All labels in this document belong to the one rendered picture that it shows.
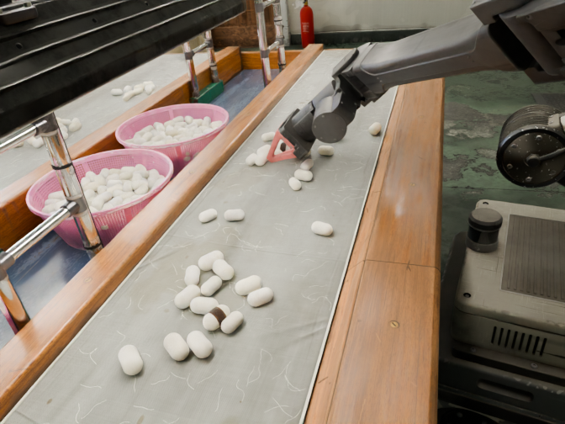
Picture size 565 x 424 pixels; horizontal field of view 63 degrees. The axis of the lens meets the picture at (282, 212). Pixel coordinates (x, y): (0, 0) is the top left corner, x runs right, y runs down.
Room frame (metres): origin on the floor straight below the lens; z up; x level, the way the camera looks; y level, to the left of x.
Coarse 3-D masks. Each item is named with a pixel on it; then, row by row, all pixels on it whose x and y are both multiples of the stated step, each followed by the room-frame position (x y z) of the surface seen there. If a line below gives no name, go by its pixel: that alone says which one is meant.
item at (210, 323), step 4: (220, 308) 0.41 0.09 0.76; (224, 308) 0.41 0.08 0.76; (228, 308) 0.42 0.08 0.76; (224, 312) 0.41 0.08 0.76; (228, 312) 0.41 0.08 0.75; (204, 316) 0.40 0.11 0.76; (208, 316) 0.40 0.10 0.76; (212, 316) 0.40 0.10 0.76; (204, 320) 0.40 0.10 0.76; (208, 320) 0.40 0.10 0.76; (212, 320) 0.40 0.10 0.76; (216, 320) 0.40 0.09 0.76; (204, 324) 0.40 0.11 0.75; (208, 324) 0.39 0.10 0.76; (212, 324) 0.39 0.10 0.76; (216, 324) 0.40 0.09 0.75; (208, 328) 0.39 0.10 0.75; (212, 328) 0.39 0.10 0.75; (216, 328) 0.40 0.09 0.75
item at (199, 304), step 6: (192, 300) 0.44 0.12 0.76; (198, 300) 0.43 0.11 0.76; (204, 300) 0.43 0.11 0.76; (210, 300) 0.43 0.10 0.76; (216, 300) 0.43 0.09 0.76; (192, 306) 0.43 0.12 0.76; (198, 306) 0.43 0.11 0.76; (204, 306) 0.42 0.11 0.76; (210, 306) 0.42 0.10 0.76; (198, 312) 0.42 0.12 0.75; (204, 312) 0.42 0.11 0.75
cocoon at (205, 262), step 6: (210, 252) 0.53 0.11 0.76; (216, 252) 0.53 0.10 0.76; (204, 258) 0.52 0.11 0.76; (210, 258) 0.52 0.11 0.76; (216, 258) 0.52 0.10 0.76; (222, 258) 0.52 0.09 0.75; (198, 264) 0.51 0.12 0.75; (204, 264) 0.51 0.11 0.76; (210, 264) 0.51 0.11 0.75; (204, 270) 0.51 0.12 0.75
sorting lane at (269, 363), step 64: (320, 64) 1.54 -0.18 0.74; (256, 128) 1.03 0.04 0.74; (384, 128) 0.95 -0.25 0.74; (256, 192) 0.73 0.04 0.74; (320, 192) 0.70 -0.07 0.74; (192, 256) 0.55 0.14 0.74; (256, 256) 0.54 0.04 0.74; (320, 256) 0.52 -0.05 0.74; (128, 320) 0.43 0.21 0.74; (192, 320) 0.42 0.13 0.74; (256, 320) 0.41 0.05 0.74; (320, 320) 0.40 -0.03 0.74; (64, 384) 0.34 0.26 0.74; (128, 384) 0.33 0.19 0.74; (192, 384) 0.32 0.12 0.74; (256, 384) 0.32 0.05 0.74
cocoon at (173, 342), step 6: (168, 336) 0.38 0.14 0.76; (174, 336) 0.38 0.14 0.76; (180, 336) 0.38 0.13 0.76; (168, 342) 0.37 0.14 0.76; (174, 342) 0.37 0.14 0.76; (180, 342) 0.37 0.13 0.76; (168, 348) 0.36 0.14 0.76; (174, 348) 0.36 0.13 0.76; (180, 348) 0.36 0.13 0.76; (186, 348) 0.36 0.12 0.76; (174, 354) 0.35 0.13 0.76; (180, 354) 0.35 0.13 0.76; (186, 354) 0.36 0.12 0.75; (180, 360) 0.35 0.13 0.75
